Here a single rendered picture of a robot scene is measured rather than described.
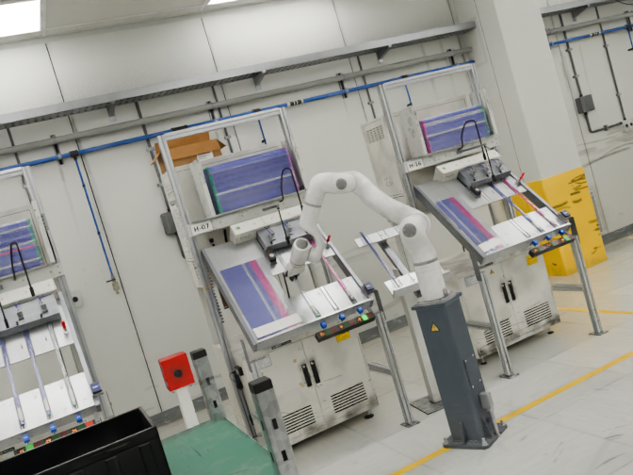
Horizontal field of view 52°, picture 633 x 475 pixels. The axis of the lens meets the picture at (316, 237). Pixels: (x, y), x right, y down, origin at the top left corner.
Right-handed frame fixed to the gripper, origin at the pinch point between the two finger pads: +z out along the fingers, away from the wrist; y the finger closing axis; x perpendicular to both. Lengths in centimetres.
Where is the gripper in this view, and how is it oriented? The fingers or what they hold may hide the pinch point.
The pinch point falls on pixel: (293, 277)
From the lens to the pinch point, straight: 353.8
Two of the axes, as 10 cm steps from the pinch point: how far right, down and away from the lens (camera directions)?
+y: -8.8, 2.8, -3.9
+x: 4.5, 7.7, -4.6
